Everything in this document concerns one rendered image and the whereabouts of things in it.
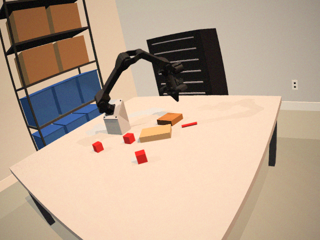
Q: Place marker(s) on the red cube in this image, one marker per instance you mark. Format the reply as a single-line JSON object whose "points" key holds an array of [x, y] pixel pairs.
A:
{"points": [[129, 138], [141, 157], [97, 147]]}

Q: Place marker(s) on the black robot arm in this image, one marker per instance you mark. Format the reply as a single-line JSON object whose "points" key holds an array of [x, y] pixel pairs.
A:
{"points": [[122, 62]]}

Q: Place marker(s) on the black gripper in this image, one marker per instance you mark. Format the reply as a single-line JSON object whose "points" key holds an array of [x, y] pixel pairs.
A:
{"points": [[172, 88]]}

